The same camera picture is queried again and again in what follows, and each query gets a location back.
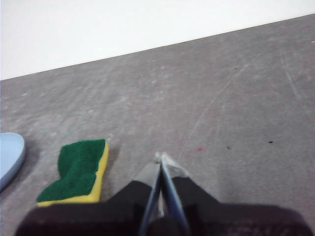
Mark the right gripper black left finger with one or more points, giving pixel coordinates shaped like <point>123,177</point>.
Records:
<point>103,216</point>

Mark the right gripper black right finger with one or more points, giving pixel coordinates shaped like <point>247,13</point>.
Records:
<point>221,218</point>

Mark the blue round plate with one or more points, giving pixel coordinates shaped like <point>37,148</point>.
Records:
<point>9,157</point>

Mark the yellow sponge with green pad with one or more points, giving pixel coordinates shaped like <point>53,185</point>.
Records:
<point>78,169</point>

